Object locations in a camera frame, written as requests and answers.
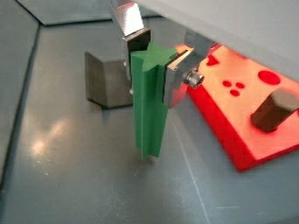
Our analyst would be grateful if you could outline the green star-shaped peg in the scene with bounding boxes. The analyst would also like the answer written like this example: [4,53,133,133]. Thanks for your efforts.
[131,42,177,159]

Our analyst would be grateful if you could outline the black curved holder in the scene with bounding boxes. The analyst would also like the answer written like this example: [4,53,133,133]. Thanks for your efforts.
[85,52,134,109]

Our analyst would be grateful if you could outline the red peg board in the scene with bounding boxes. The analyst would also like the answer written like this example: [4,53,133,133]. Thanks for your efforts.
[189,46,299,172]

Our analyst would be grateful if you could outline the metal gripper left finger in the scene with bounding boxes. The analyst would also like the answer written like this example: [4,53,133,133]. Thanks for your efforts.
[111,0,151,81]

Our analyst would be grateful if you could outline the dark blue hexagonal peg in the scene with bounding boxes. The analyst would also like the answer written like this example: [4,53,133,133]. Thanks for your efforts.
[250,88,299,133]

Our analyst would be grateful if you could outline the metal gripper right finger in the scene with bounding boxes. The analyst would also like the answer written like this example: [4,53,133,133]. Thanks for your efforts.
[163,30,213,109]

